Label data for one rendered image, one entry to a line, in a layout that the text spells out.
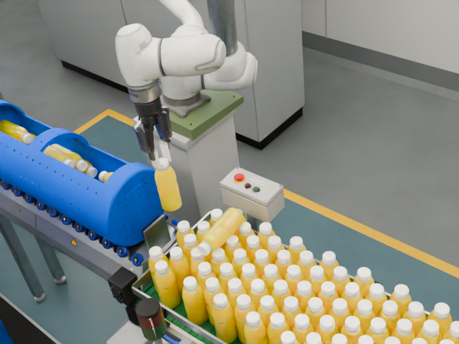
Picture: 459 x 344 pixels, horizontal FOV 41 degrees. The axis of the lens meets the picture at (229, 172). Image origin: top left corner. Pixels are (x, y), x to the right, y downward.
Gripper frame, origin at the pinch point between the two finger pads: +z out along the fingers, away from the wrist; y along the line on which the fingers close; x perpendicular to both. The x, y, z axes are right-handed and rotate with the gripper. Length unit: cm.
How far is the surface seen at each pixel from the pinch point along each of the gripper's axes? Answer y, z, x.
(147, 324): 41, 15, 32
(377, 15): -275, 77, -77
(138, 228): 4.9, 32.8, -14.7
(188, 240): 3.8, 28.0, 8.7
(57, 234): 16, 46, -54
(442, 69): -275, 109, -27
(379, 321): -2, 31, 73
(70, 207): 17.1, 22.1, -32.5
